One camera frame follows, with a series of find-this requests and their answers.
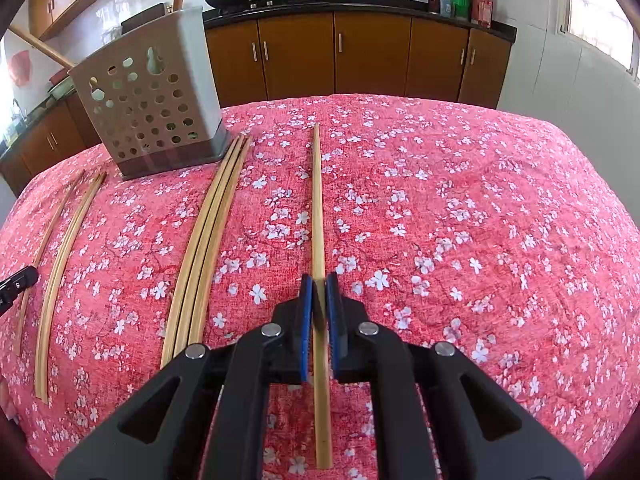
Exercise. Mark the brown lower kitchen cabinets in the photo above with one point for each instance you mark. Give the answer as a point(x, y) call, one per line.
point(300, 55)

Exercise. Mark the side window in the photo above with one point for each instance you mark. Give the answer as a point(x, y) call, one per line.
point(600, 10)

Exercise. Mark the red bottle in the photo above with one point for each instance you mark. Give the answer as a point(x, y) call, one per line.
point(482, 7)

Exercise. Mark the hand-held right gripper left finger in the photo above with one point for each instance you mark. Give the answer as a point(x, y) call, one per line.
point(306, 320)

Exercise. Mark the sink faucet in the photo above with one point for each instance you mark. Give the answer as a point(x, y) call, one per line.
point(18, 110)

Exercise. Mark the grey perforated utensil holder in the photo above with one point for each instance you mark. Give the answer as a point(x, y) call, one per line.
point(150, 100)

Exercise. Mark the black kitchen countertop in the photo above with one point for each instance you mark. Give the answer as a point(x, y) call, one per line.
point(380, 2)

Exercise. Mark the small blue box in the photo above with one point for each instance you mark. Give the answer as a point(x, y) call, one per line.
point(446, 7)

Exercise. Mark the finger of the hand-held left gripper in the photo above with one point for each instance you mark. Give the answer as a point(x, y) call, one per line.
point(17, 282)

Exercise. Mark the dark cutting board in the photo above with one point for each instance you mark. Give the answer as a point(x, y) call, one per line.
point(142, 17)

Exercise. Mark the gas stove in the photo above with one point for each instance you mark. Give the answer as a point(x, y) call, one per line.
point(262, 4)

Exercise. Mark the green basin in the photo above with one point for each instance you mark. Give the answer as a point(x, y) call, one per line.
point(61, 89)

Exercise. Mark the red bag hanging on wall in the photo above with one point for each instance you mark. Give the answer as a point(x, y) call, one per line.
point(21, 66)

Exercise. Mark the red basin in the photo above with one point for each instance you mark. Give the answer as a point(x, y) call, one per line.
point(59, 75)

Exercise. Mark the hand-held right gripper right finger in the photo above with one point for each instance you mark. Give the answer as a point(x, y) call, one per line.
point(334, 320)

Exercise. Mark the green container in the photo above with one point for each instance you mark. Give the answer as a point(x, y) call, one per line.
point(461, 2)

